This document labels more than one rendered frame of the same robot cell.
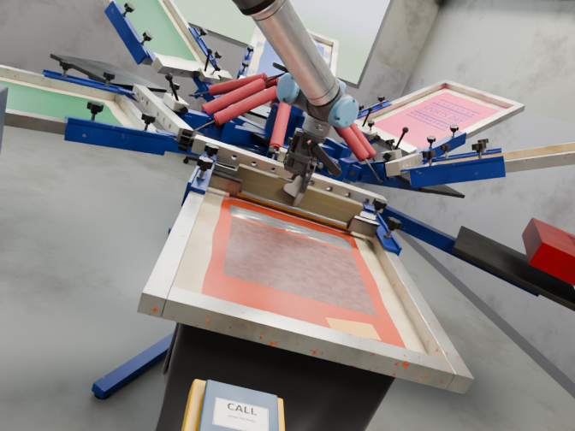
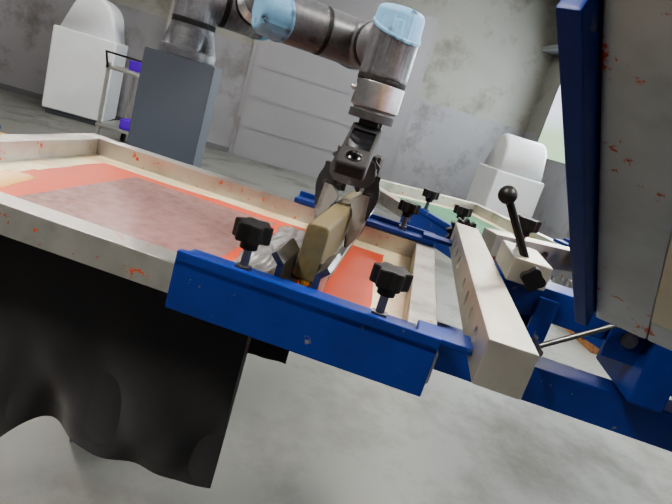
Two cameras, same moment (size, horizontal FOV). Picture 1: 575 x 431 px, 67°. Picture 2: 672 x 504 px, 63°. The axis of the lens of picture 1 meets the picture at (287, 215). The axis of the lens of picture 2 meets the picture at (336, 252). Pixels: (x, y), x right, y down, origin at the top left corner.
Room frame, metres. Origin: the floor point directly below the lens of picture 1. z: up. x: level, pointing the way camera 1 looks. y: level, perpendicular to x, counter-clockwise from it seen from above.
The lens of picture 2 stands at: (1.46, -0.83, 1.21)
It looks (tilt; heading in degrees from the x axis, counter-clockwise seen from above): 15 degrees down; 106
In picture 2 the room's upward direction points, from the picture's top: 17 degrees clockwise
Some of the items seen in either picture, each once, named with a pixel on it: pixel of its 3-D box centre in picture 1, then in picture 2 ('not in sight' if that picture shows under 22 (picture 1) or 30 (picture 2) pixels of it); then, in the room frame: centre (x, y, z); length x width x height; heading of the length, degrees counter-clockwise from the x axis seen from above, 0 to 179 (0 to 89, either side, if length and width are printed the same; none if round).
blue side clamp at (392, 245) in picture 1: (376, 233); (302, 315); (1.29, -0.28, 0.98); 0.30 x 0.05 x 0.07; 11
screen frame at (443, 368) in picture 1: (297, 244); (203, 215); (1.00, -0.05, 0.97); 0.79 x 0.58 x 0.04; 11
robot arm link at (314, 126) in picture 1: (317, 126); (374, 98); (1.21, 0.01, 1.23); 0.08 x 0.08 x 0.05
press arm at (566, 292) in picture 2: not in sight; (546, 301); (1.55, 0.05, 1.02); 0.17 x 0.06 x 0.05; 11
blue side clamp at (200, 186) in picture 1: (201, 180); (361, 229); (1.19, 0.27, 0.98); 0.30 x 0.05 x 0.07; 11
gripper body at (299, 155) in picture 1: (304, 153); (361, 150); (1.21, 0.02, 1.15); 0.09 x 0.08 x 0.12; 101
